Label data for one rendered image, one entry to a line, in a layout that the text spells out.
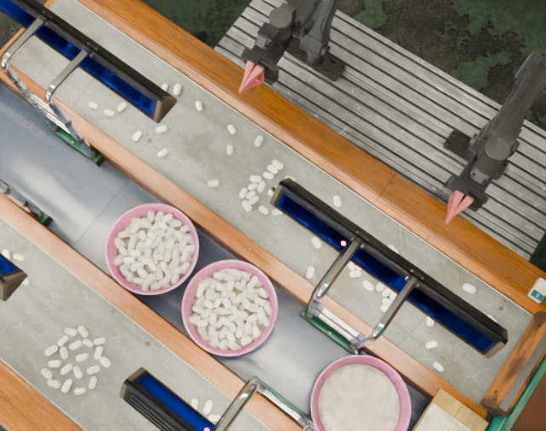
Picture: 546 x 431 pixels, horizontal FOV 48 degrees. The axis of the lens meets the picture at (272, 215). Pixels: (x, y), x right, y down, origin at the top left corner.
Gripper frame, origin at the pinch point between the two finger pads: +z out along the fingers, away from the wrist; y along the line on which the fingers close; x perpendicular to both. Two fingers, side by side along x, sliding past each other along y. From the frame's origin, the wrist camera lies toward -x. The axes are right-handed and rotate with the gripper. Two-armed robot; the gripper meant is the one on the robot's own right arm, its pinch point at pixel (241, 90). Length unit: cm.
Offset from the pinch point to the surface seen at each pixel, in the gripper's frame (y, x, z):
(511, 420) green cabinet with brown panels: 100, 19, 29
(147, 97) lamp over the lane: -17.1, -3.5, 15.8
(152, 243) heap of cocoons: -5, 33, 42
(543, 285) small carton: 94, 29, -9
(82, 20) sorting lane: -68, 33, -3
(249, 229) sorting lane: 16.6, 32.4, 23.1
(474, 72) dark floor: 45, 109, -106
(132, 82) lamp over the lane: -22.0, -4.3, 14.9
